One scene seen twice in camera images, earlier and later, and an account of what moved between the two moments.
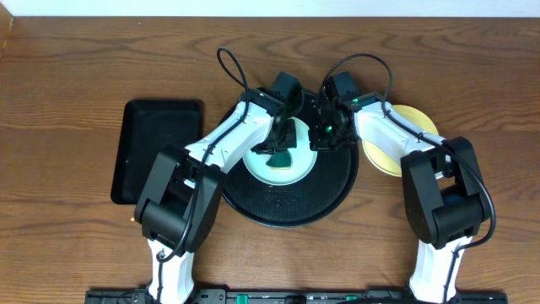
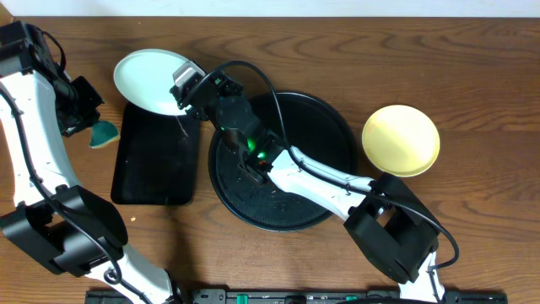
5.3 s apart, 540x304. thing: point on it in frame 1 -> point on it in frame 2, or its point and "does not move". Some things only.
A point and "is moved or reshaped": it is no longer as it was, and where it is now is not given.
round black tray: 311,201 does not move
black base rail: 295,296 does not move
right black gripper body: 327,136 -> 226,84
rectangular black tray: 147,127 does not move
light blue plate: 304,160 is moved or reshaped
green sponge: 282,160 is moved or reshaped
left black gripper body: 284,139 -> 80,107
